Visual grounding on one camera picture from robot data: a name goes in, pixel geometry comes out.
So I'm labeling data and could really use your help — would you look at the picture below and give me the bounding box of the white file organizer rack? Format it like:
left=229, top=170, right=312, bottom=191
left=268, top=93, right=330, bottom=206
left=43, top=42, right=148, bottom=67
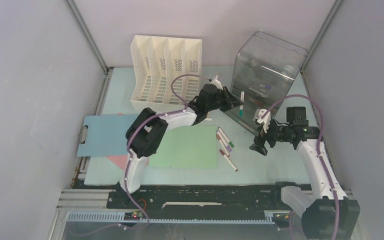
left=130, top=35, right=205, bottom=112

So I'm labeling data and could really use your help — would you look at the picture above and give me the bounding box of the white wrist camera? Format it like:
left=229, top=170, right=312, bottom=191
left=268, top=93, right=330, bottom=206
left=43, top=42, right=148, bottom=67
left=210, top=75, right=223, bottom=90
left=253, top=108, right=271, bottom=133

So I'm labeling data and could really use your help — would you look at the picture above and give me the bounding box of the pink paper sheet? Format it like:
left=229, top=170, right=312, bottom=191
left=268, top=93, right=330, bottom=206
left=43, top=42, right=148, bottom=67
left=106, top=155, right=128, bottom=171

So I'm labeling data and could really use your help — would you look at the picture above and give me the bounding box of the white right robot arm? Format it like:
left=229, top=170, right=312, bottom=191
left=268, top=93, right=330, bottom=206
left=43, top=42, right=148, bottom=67
left=249, top=106, right=361, bottom=240

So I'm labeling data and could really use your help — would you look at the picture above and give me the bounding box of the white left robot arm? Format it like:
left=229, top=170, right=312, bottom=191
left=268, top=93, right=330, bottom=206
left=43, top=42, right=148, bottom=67
left=118, top=83, right=244, bottom=208

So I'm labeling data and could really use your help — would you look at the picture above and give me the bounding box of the brown capped white marker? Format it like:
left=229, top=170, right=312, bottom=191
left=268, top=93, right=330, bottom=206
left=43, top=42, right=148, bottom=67
left=216, top=133, right=230, bottom=157

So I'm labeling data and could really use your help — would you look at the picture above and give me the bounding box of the teal capped white marker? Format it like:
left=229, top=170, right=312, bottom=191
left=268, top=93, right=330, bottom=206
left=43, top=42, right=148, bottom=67
left=239, top=90, right=245, bottom=117

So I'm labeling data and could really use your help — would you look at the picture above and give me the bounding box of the green clipboard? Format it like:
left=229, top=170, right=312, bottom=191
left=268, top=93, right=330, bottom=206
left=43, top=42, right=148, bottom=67
left=149, top=125, right=218, bottom=169

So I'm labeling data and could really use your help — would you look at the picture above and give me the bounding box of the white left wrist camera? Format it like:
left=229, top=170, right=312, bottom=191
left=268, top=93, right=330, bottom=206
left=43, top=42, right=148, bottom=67
left=210, top=75, right=223, bottom=90

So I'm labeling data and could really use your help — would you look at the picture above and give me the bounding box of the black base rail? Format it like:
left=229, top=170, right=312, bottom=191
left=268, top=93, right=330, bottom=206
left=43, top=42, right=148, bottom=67
left=107, top=180, right=304, bottom=221

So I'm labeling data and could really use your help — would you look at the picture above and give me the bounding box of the red capped white marker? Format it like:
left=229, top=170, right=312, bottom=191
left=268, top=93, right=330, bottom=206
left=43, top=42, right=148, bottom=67
left=219, top=149, right=238, bottom=172

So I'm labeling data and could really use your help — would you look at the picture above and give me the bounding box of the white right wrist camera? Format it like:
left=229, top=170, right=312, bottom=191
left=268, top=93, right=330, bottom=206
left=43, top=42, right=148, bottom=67
left=253, top=108, right=271, bottom=133

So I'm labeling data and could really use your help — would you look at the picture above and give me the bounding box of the blue clipboard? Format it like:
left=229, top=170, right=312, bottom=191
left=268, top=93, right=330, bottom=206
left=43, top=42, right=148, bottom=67
left=76, top=114, right=138, bottom=157

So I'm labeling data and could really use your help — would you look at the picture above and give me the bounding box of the transparent grey drawer box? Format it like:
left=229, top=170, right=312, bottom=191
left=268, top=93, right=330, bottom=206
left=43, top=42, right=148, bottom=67
left=226, top=30, right=308, bottom=135

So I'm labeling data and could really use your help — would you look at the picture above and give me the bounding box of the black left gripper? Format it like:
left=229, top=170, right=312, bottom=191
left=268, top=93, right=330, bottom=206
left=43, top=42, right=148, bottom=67
left=205, top=86, right=243, bottom=113

